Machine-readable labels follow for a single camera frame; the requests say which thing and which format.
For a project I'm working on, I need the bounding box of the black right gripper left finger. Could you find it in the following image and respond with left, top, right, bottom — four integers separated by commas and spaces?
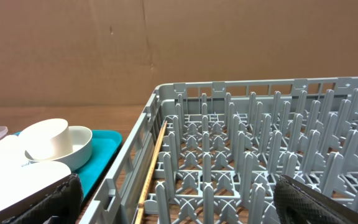
2, 173, 83, 224

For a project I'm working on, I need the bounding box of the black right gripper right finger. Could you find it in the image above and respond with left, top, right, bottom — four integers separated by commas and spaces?
273, 175, 358, 224

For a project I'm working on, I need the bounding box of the pink small bowl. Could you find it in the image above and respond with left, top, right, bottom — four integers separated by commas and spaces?
0, 161, 71, 211

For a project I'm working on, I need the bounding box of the grey dishwasher rack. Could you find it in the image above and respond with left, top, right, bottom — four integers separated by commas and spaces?
80, 77, 358, 223

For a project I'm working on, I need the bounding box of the cream cup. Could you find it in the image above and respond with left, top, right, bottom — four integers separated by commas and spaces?
19, 118, 73, 161

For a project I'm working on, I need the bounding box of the grey-green bowl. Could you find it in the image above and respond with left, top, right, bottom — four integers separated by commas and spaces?
24, 126, 93, 172

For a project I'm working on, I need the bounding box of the teal plastic tray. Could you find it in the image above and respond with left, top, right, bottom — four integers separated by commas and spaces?
0, 129, 123, 200

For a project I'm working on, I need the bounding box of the wooden chopstick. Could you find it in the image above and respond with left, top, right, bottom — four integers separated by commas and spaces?
134, 121, 167, 224

